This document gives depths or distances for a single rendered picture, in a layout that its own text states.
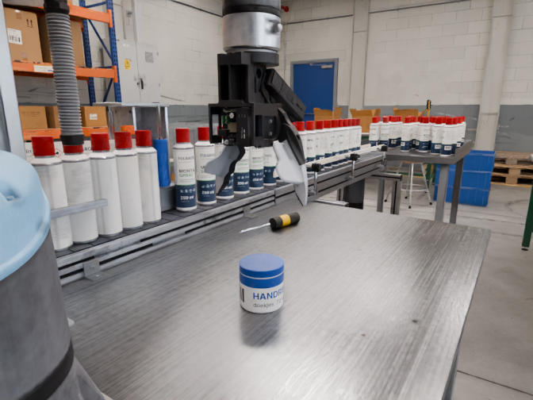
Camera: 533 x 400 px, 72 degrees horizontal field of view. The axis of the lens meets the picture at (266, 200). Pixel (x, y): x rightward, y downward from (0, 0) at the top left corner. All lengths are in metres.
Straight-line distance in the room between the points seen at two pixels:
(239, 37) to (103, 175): 0.42
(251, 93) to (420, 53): 7.53
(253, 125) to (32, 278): 0.30
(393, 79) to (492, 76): 1.68
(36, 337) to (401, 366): 0.39
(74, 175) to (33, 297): 0.52
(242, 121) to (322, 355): 0.31
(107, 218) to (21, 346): 0.56
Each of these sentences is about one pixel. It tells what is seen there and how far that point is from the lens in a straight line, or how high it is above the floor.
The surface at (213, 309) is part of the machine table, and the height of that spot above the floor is 0.83.
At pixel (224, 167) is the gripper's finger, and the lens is 0.57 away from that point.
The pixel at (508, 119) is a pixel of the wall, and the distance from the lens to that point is 7.78.
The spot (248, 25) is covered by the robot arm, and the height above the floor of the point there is 1.23.
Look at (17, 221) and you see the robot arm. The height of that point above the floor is 1.07.
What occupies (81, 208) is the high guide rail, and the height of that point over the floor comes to 0.96.
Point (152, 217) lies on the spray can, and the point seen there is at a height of 0.89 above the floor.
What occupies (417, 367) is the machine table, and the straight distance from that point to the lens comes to 0.52.
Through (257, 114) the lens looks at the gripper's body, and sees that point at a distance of 0.46.
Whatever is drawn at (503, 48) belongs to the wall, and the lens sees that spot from 7.79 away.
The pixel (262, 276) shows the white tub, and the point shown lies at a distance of 0.55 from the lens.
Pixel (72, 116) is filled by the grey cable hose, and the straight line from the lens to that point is 0.65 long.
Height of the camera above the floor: 1.13
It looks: 14 degrees down
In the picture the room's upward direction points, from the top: straight up
